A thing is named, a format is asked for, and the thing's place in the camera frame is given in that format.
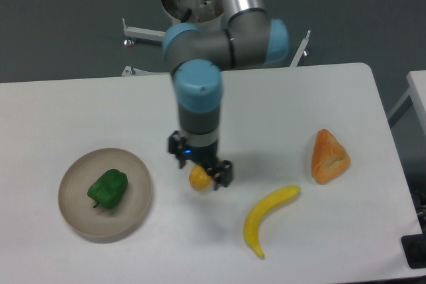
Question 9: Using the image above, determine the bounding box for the white side table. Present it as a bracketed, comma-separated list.
[387, 70, 426, 131]

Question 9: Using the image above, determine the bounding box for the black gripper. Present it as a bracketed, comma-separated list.
[167, 130, 234, 191]

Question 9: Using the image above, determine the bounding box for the beige round plate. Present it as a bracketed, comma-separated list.
[58, 148, 153, 243]

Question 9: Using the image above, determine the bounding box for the orange toy croissant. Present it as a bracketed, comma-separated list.
[311, 129, 351, 184]

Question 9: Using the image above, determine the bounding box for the yellow toy pepper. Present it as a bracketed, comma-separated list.
[188, 164, 212, 191]

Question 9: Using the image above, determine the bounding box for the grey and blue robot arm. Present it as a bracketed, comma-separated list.
[161, 0, 290, 187]

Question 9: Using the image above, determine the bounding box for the yellow toy banana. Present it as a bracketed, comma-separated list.
[243, 184, 302, 259]

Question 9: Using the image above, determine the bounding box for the green toy pepper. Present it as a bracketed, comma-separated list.
[87, 168, 128, 210]

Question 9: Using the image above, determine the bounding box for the black device at table edge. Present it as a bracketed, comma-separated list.
[401, 233, 425, 269]

